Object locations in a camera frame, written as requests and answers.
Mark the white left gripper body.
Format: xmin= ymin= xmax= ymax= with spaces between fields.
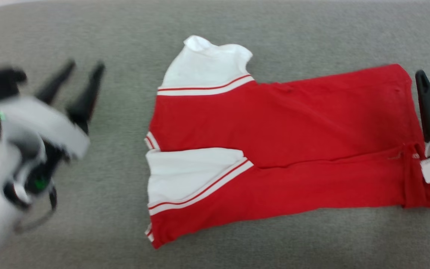
xmin=0 ymin=95 xmax=91 ymax=203

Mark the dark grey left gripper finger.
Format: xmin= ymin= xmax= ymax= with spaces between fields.
xmin=36 ymin=60 xmax=77 ymax=106
xmin=66 ymin=62 xmax=106 ymax=135

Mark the red and white jersey garment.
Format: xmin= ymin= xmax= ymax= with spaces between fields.
xmin=144 ymin=35 xmax=430 ymax=250

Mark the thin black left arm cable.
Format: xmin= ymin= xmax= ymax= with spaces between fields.
xmin=13 ymin=183 xmax=58 ymax=234

